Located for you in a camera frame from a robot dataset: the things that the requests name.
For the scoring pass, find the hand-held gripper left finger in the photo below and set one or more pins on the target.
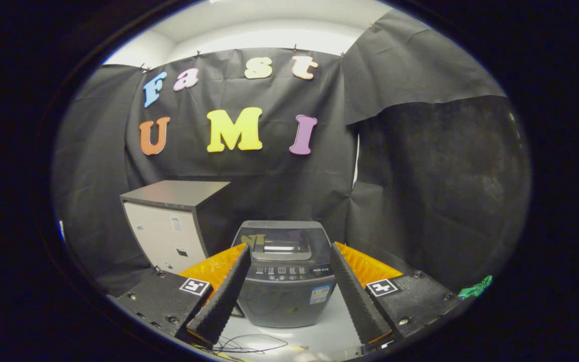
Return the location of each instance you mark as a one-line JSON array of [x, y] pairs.
[[224, 296]]

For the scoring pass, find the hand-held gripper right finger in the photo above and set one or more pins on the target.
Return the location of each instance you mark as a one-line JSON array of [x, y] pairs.
[[355, 296]]

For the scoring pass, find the dark grey washing machine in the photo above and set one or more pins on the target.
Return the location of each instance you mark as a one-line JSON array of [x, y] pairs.
[[279, 304]]

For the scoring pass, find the grey cabinet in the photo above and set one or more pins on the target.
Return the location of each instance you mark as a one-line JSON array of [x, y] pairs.
[[164, 231]]

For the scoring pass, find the green cloth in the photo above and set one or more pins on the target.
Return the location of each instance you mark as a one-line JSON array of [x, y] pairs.
[[476, 287]]

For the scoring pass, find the black backdrop cloth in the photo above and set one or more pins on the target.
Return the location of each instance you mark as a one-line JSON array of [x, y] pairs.
[[269, 171]]

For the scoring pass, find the blue and white object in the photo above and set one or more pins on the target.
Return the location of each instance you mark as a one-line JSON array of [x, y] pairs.
[[62, 230]]

